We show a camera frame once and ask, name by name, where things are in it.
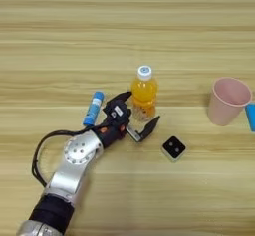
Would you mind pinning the black cube white base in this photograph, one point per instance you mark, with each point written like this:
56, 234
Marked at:
174, 148

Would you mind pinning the orange juice bottle white cap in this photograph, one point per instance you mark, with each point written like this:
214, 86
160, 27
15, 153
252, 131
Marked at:
144, 90

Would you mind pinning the pink plastic cup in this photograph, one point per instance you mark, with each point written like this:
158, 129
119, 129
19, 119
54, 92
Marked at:
227, 104

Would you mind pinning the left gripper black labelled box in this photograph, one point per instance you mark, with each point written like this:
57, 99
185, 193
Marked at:
117, 112

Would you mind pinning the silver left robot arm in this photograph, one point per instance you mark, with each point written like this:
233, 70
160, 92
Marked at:
73, 167

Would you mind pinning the blue glue stick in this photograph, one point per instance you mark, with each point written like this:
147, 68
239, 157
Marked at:
94, 109

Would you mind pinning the blue bar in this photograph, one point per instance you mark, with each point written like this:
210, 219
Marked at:
251, 117

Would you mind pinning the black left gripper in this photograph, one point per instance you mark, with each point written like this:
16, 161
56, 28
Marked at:
111, 135

